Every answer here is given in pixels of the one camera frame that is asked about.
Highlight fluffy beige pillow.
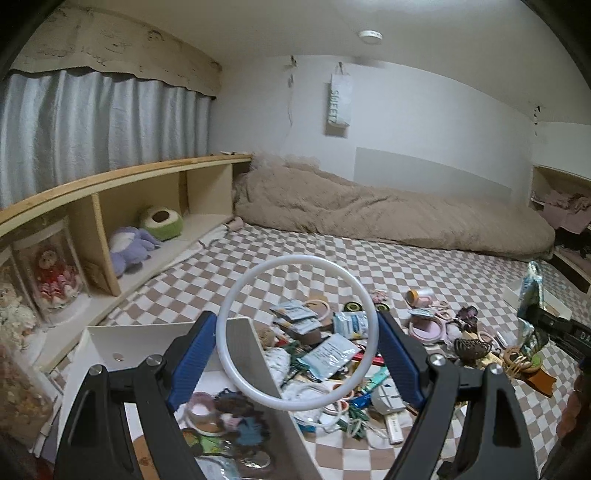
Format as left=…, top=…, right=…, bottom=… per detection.
left=252, top=154, right=321, bottom=174

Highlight teal tube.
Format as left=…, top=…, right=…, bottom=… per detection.
left=365, top=369, right=389, bottom=393

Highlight round pin badge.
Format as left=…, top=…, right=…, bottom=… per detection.
left=182, top=429, right=222, bottom=459

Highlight orange-capped clear bottle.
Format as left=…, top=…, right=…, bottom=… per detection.
left=406, top=288, right=437, bottom=308

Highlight white plug adapter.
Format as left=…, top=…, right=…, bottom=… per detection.
left=369, top=383, right=407, bottom=414

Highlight dark purple crochet flower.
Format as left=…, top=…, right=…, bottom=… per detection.
left=452, top=305, right=481, bottom=330

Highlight white cardboard box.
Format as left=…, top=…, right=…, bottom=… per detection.
left=58, top=318, right=324, bottom=480

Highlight blue white wipes packet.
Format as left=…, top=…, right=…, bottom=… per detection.
left=332, top=311, right=370, bottom=340

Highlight pink clothes pile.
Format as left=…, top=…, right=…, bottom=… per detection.
left=540, top=190, right=591, bottom=234

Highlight large foil sachet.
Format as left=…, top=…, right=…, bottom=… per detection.
left=298, top=333, right=363, bottom=381

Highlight person's right hand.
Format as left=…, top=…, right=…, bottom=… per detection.
left=556, top=371, right=591, bottom=441

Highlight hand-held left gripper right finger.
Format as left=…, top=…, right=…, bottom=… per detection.
left=378, top=311, right=540, bottom=480

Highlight grey curtain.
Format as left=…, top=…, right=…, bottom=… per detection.
left=0, top=69, right=213, bottom=209

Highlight purple plush toy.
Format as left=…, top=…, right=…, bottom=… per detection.
left=109, top=226, right=162, bottom=278

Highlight doll in glass dome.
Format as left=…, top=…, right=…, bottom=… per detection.
left=11, top=219, right=90, bottom=326

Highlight brown hair claw clip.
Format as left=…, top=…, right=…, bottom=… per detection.
left=453, top=336, right=496, bottom=361

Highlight wooden teether ring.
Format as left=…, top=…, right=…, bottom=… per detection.
left=501, top=348, right=543, bottom=377

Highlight beige comforter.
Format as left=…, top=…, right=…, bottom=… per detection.
left=233, top=164, right=556, bottom=257

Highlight pink rimmed ring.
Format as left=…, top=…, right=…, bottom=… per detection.
left=323, top=390, right=358, bottom=416

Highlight brown tape roll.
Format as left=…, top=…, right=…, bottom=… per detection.
left=185, top=391, right=225, bottom=437

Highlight pink round mirror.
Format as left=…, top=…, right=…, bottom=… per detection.
left=409, top=316, right=448, bottom=346

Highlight cream plush teddy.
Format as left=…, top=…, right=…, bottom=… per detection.
left=0, top=279, right=40, bottom=333

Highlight small blue sachets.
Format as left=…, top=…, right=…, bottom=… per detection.
left=269, top=300, right=324, bottom=335

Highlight checkered bed sheet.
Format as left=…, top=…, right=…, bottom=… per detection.
left=46, top=222, right=591, bottom=480

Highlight white rectangular tray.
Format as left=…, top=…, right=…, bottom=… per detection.
left=504, top=281, right=575, bottom=321

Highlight round metal disc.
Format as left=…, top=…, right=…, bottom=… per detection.
left=240, top=450, right=274, bottom=476

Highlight white plastic ring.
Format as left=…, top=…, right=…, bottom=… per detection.
left=215, top=255, right=380, bottom=413

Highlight floral patterned box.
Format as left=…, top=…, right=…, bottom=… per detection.
left=0, top=342, right=58, bottom=446

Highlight green avocado plush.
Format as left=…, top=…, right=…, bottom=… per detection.
left=140, top=206, right=184, bottom=241

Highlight beige wooden bangle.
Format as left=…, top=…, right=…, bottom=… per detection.
left=302, top=298, right=331, bottom=319

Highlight white crochet ball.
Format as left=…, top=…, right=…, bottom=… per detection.
left=265, top=348, right=296, bottom=388

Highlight white stick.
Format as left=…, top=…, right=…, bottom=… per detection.
left=385, top=413, right=404, bottom=446

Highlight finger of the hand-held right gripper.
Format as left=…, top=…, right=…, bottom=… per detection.
left=526, top=303, right=574, bottom=345

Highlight bunch of green clothespins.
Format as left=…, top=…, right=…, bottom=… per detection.
left=342, top=406, right=370, bottom=437

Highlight teal crochet scrunchie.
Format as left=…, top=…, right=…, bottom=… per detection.
left=215, top=390, right=274, bottom=448

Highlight white hanging bag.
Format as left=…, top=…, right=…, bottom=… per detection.
left=324, top=62, right=354, bottom=138

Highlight brown wooden wedge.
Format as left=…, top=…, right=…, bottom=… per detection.
left=519, top=369, right=557, bottom=398

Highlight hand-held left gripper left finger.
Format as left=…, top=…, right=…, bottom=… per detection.
left=54, top=311, right=219, bottom=480

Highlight beige printed curtain valance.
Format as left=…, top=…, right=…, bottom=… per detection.
left=9, top=4, right=222, bottom=99

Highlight wooden shelf unit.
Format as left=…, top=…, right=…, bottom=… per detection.
left=0, top=154, right=254, bottom=374

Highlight open closet shelf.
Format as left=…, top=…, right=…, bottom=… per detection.
left=529, top=164, right=591, bottom=296

